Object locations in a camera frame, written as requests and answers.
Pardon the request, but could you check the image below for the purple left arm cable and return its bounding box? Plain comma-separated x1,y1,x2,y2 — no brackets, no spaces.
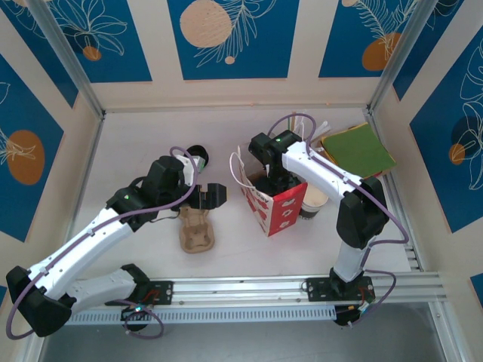
7,146,199,339

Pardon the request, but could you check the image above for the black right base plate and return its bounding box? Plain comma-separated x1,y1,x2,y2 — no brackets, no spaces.
304,276,377,302

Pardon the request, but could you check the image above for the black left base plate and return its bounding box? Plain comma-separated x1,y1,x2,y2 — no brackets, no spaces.
104,278,174,306

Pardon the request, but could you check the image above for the aluminium frame post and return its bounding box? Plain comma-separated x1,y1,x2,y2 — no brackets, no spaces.
366,0,445,114
26,0,106,118

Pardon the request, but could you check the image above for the white slotted cable duct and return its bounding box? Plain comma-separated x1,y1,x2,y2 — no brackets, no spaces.
48,305,337,326

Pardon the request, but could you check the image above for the black cup lid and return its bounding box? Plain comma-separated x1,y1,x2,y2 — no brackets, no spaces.
187,144,211,170

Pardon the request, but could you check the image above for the brown pulp cup carrier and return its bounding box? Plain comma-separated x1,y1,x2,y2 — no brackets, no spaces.
177,205,217,254

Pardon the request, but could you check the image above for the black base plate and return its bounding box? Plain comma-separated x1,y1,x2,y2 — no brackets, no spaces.
104,278,174,306
304,276,377,302

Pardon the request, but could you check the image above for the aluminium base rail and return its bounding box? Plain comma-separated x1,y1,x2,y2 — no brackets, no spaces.
32,273,450,312

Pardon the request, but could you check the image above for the red white paper gift bag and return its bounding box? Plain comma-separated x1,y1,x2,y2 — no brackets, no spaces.
229,145,309,238

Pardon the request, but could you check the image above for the paper coffee cup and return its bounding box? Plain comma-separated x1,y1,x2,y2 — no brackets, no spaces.
300,186,328,221

